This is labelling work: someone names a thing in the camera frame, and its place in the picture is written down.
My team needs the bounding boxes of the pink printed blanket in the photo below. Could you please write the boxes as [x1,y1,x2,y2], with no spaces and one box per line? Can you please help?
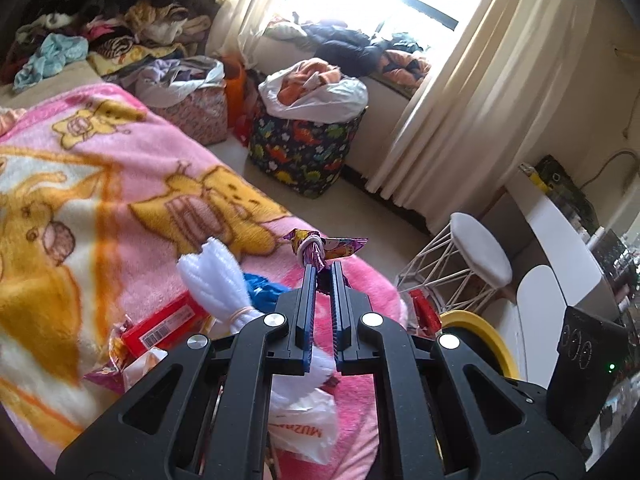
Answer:
[0,82,407,480]

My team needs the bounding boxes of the pile of clothes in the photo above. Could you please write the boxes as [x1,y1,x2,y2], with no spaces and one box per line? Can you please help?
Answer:
[0,0,221,86]

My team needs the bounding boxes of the black device on desk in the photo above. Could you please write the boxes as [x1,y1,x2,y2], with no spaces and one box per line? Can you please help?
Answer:
[536,155,598,223]

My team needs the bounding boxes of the white yarn bundle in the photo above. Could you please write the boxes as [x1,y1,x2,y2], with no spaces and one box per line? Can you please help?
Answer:
[177,236,338,401]

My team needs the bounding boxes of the red jar with barcode label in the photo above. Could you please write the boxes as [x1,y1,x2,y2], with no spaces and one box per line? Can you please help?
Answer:
[122,296,211,361]

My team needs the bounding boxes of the light blue cloth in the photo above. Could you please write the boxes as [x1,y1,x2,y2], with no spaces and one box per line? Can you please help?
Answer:
[12,34,90,92]

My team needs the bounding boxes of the purple foil snack wrapper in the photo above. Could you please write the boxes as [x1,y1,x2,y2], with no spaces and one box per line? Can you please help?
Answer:
[82,337,132,396]

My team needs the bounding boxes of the yellow round bin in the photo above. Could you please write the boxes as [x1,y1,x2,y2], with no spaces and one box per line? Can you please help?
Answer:
[440,310,518,382]

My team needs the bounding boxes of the white desk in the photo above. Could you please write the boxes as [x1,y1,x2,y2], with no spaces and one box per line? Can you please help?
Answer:
[495,172,640,386]

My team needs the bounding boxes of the pink patterned fabric basket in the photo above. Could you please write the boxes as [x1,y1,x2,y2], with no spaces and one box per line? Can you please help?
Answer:
[150,82,228,145]

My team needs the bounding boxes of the dinosaur print fabric basket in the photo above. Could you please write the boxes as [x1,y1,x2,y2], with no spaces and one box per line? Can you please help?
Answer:
[248,107,366,200]

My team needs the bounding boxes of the orange container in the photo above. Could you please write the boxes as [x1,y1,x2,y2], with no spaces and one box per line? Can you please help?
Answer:
[222,55,248,128]

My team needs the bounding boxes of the red packet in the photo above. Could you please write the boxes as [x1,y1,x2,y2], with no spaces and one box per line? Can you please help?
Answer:
[407,290,443,341]

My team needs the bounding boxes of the dark jacket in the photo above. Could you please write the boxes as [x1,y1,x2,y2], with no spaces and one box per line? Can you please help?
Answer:
[300,20,387,78]

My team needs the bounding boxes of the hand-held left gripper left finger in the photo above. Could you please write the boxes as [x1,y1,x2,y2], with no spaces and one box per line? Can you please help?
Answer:
[55,263,321,480]

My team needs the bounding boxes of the white plastic bag red print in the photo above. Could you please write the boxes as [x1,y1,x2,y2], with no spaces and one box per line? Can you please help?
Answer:
[267,390,339,466]

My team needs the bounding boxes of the orange clothes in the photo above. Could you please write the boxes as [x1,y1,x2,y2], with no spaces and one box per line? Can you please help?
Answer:
[277,58,346,106]

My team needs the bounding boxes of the white wire stool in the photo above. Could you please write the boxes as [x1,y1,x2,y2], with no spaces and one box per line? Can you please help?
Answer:
[395,212,514,317]

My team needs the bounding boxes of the blue crumpled cloth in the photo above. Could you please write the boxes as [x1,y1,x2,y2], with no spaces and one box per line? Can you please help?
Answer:
[242,272,292,314]

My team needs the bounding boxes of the orange and black clothing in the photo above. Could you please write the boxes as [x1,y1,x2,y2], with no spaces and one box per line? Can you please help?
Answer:
[380,35,433,92]

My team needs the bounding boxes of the purple twisted candy wrapper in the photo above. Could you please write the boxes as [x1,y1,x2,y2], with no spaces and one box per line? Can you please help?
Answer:
[282,227,369,267]

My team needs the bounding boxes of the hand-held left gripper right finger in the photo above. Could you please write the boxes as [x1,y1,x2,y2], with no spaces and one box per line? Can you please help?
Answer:
[330,262,587,480]

